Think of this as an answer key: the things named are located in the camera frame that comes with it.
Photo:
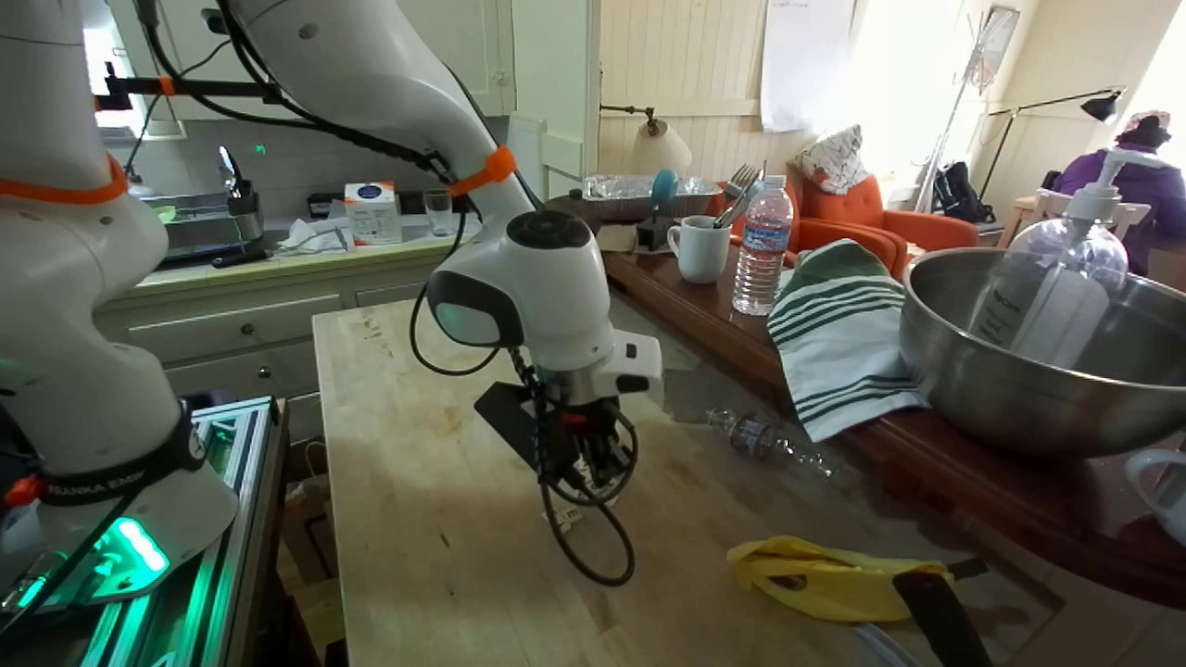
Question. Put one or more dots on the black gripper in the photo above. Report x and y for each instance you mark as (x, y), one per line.
(584, 447)

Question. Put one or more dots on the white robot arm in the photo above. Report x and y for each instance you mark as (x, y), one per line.
(99, 412)

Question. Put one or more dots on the crumpled clear plastic wrap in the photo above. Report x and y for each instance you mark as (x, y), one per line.
(767, 443)

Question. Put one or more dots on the white ceramic mug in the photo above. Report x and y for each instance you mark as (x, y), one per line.
(698, 245)

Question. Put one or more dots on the green striped white towel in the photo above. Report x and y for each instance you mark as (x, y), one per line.
(834, 326)

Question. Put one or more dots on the clear plastic water bottle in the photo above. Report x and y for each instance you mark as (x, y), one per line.
(759, 243)

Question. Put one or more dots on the small white table lamp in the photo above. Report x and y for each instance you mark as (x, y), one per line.
(657, 145)

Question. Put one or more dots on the orange armchair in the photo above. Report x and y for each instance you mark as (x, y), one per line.
(894, 238)

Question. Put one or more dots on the white kitchen counter cabinet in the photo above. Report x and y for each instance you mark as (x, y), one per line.
(241, 332)

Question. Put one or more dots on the metal dish rack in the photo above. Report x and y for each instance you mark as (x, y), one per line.
(212, 227)

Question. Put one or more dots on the clear pump soap bottle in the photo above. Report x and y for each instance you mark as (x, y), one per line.
(1062, 276)

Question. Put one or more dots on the large steel mixing bowl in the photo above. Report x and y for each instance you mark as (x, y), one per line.
(1123, 390)

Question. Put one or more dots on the black floor lamp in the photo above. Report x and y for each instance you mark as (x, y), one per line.
(1097, 103)

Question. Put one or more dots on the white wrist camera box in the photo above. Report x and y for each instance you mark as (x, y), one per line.
(636, 360)

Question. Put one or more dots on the yellow handled tool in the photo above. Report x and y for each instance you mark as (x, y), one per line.
(873, 594)

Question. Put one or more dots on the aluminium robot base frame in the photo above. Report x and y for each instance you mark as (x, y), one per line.
(154, 580)

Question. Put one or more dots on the black camera mount rod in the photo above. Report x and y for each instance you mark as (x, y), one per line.
(118, 91)

